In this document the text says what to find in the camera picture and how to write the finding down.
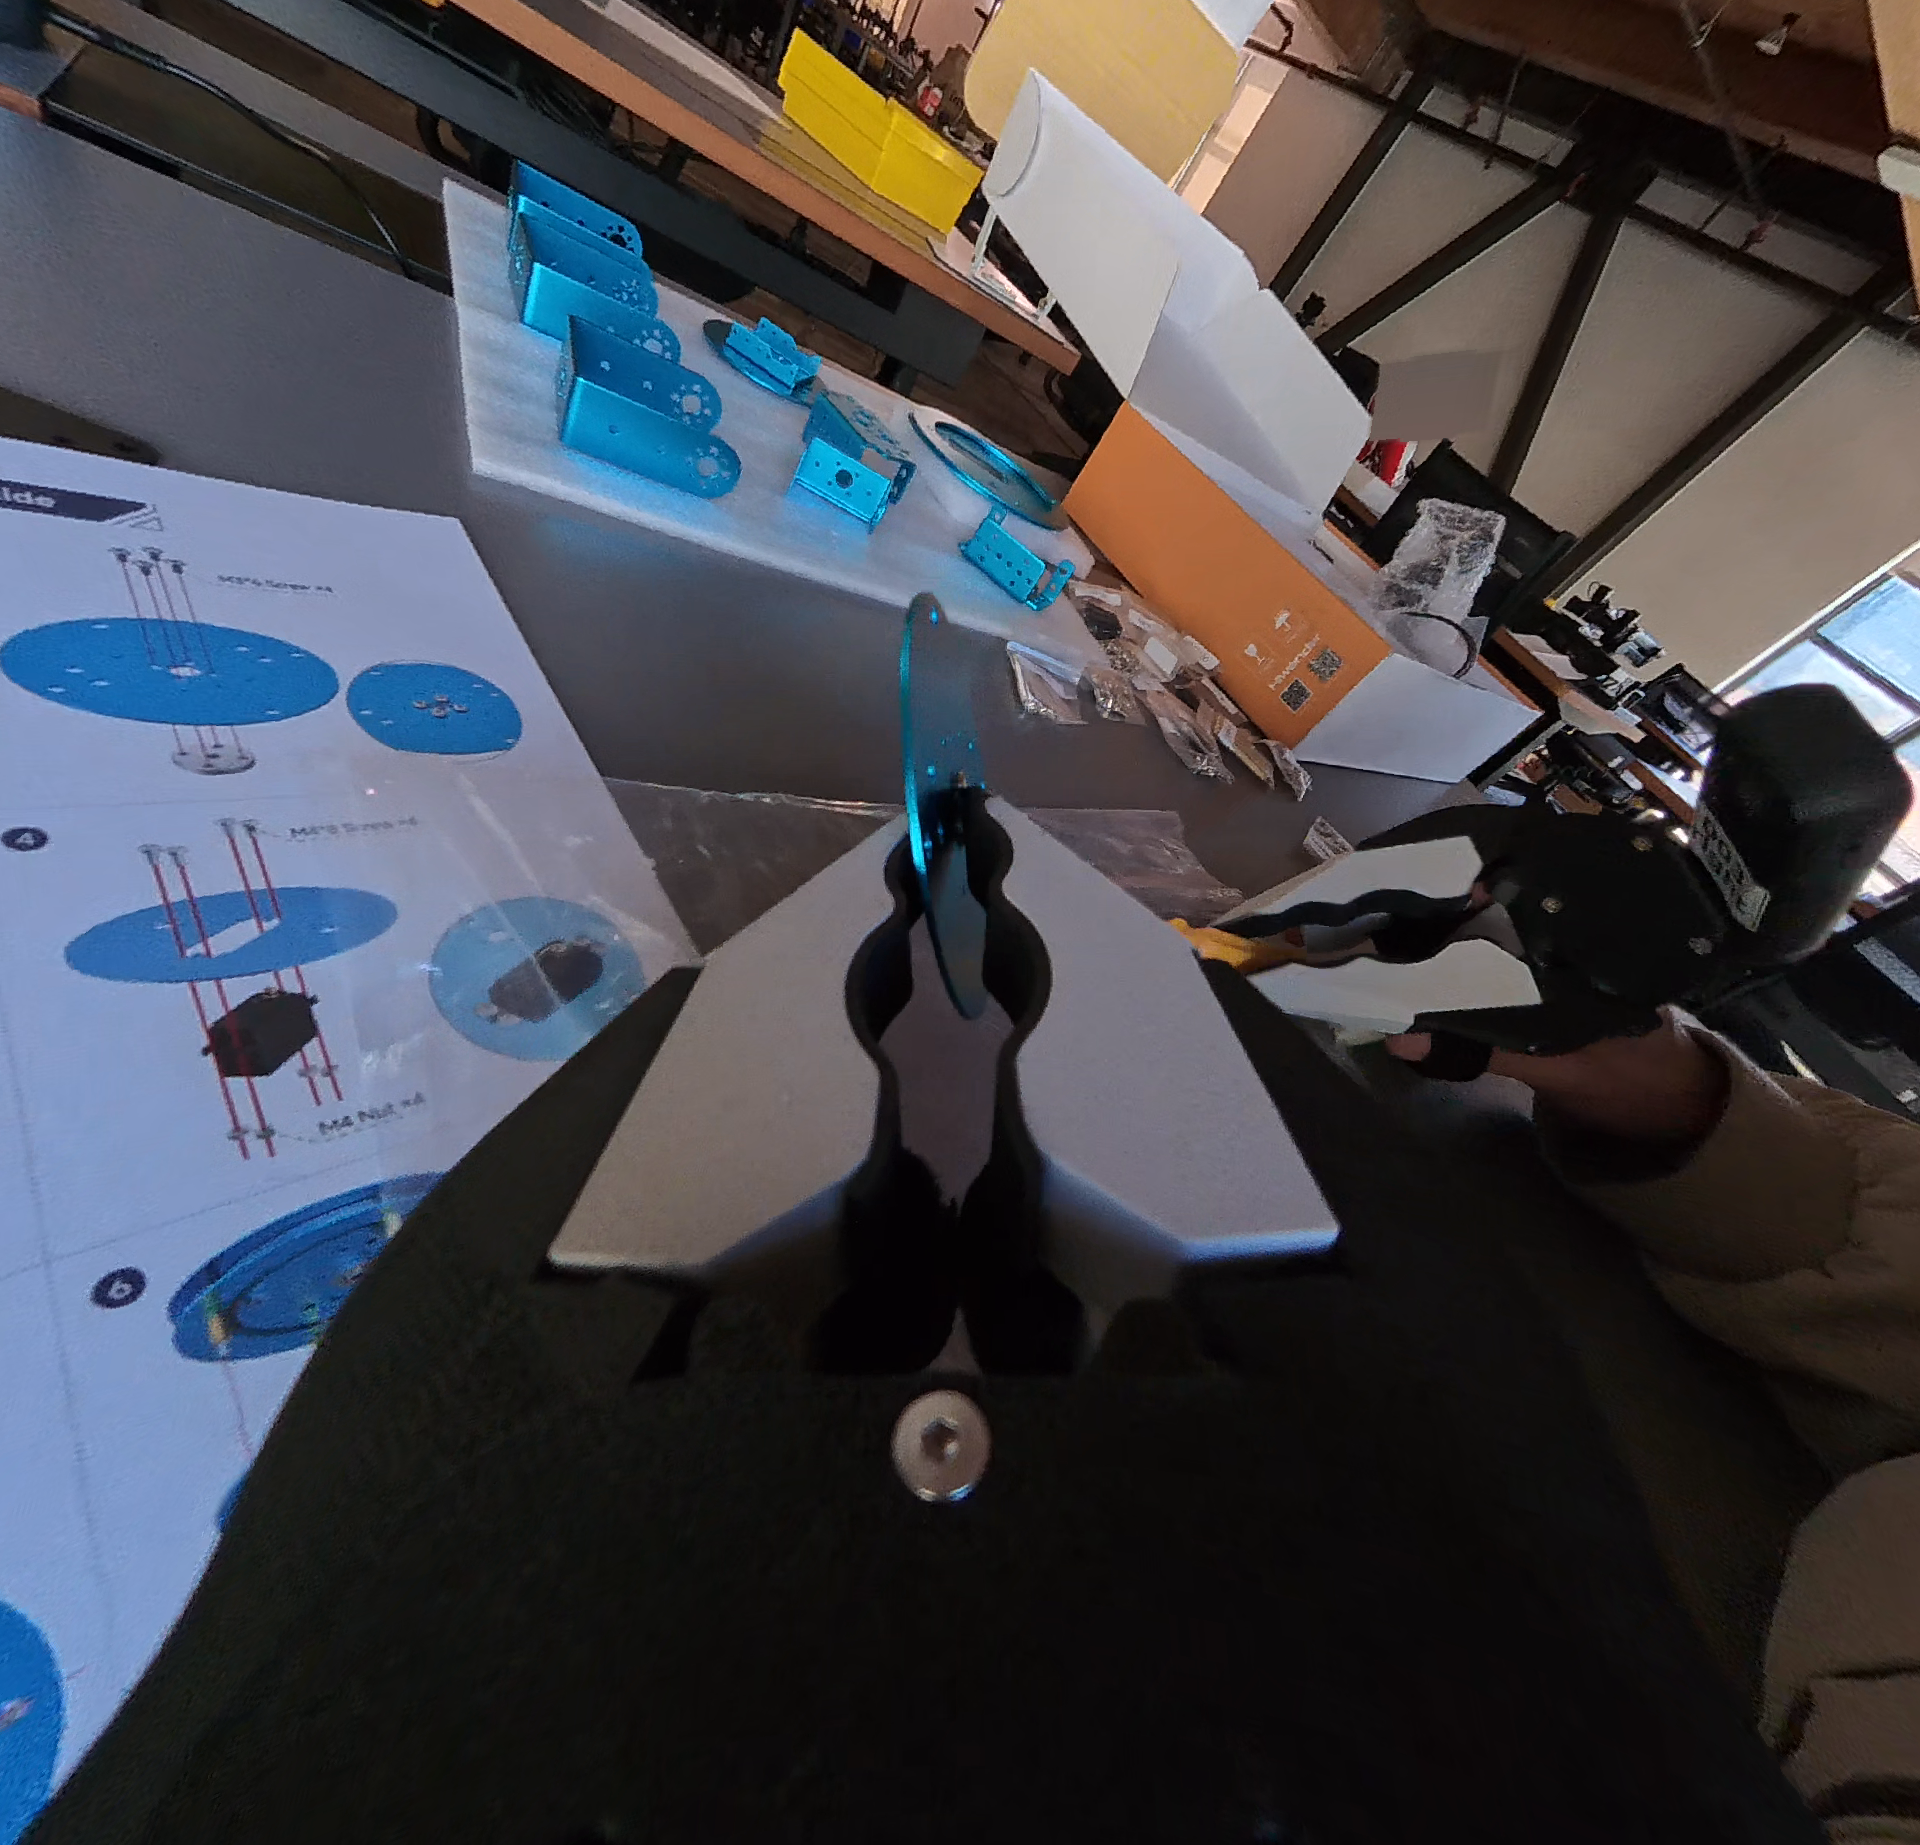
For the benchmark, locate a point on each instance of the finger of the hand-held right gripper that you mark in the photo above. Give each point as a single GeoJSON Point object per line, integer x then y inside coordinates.
{"type": "Point", "coordinates": [1382, 877]}
{"type": "Point", "coordinates": [1427, 997]}

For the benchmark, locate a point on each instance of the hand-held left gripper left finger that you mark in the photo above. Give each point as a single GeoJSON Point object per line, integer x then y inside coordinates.
{"type": "Point", "coordinates": [720, 1127]}

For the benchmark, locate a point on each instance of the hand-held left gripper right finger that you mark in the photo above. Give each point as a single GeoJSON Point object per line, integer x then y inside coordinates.
{"type": "Point", "coordinates": [1172, 1127]}

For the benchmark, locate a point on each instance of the blue round metal disc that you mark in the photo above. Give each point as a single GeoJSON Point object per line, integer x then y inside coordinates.
{"type": "Point", "coordinates": [938, 766]}

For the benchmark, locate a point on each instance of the person's right forearm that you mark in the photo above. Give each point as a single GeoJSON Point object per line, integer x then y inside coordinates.
{"type": "Point", "coordinates": [1772, 1217]}

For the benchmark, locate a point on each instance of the grey desk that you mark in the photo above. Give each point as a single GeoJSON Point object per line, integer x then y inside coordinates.
{"type": "Point", "coordinates": [675, 647]}

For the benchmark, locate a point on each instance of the wood edged long desk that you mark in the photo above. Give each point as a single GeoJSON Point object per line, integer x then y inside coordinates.
{"type": "Point", "coordinates": [707, 106]}

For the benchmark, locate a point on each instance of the person's right hand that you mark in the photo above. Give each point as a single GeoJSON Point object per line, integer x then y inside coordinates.
{"type": "Point", "coordinates": [1622, 1087]}

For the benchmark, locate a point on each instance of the pile of small hardware bags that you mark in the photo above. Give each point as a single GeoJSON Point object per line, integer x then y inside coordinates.
{"type": "Point", "coordinates": [1187, 707]}

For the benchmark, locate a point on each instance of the clear plastic bag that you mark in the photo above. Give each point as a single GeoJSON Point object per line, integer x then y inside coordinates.
{"type": "Point", "coordinates": [752, 842]}

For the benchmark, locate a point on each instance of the orange and white cardboard box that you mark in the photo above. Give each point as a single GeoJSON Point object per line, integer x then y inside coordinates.
{"type": "Point", "coordinates": [1202, 571]}

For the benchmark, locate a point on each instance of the white assembly guide sheet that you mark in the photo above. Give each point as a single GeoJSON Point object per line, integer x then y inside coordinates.
{"type": "Point", "coordinates": [227, 977]}

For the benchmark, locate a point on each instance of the white foam sheet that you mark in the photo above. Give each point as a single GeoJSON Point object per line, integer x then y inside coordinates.
{"type": "Point", "coordinates": [752, 526]}

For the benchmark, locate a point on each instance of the blue joined metal brackets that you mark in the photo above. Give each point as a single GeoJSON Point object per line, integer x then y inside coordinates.
{"type": "Point", "coordinates": [773, 361]}

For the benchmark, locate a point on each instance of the yellow divider panel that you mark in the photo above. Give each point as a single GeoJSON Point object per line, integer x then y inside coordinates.
{"type": "Point", "coordinates": [1097, 32]}

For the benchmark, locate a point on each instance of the stacked yellow plastic bins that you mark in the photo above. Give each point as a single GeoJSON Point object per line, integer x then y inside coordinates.
{"type": "Point", "coordinates": [870, 137]}

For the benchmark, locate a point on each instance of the blue multi-hole metal bracket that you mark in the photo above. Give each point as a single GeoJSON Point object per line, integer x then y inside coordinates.
{"type": "Point", "coordinates": [1007, 557]}

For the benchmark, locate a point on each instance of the small blue metal bracket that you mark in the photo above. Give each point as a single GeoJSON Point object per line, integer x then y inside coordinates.
{"type": "Point", "coordinates": [840, 472]}

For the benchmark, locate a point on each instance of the black metal base plate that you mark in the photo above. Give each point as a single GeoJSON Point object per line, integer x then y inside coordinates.
{"type": "Point", "coordinates": [75, 427]}

